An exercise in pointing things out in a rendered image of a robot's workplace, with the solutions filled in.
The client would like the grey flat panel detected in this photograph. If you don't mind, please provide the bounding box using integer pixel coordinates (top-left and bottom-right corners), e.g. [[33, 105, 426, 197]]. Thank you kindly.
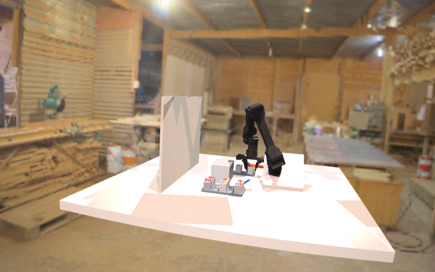
[[159, 96, 202, 193]]

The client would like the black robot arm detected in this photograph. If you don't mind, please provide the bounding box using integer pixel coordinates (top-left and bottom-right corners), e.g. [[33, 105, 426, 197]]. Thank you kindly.
[[242, 103, 285, 177]]

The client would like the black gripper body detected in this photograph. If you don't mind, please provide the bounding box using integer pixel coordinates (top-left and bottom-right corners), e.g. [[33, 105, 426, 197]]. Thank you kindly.
[[236, 147, 265, 163]]

